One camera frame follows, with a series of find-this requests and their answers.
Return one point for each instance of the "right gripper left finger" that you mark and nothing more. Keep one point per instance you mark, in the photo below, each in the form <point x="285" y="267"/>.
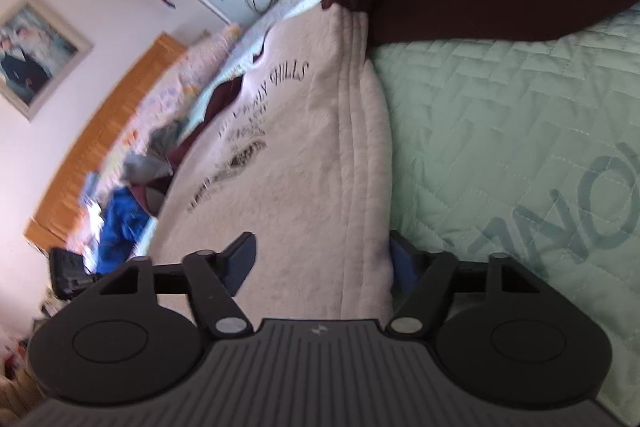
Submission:
<point x="213" y="280"/>

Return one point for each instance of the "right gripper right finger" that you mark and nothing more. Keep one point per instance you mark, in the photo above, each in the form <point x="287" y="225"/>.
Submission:
<point x="423" y="282"/>

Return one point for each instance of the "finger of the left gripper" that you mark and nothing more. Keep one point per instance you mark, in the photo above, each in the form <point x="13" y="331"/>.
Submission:
<point x="68" y="275"/>

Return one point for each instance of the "maroon and grey sweatshirt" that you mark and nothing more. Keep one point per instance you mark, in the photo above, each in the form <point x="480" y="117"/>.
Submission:
<point x="472" y="126"/>

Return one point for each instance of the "wooden headboard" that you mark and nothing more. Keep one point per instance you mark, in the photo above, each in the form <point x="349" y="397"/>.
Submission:
<point x="58" y="210"/>

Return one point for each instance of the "blue garment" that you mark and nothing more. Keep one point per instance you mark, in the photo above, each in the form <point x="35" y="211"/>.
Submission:
<point x="124" y="221"/>

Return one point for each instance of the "grey garment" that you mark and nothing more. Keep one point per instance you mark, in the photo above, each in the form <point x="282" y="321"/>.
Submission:
<point x="143" y="168"/>

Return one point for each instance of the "mint quilted bee bedspread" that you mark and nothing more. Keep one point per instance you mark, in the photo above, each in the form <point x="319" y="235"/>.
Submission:
<point x="476" y="146"/>

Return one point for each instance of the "floral pillow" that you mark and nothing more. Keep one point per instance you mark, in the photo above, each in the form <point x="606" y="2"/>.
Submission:
<point x="170" y="98"/>

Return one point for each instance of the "framed wedding photo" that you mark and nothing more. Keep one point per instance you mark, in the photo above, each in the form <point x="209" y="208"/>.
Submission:
<point x="39" y="49"/>

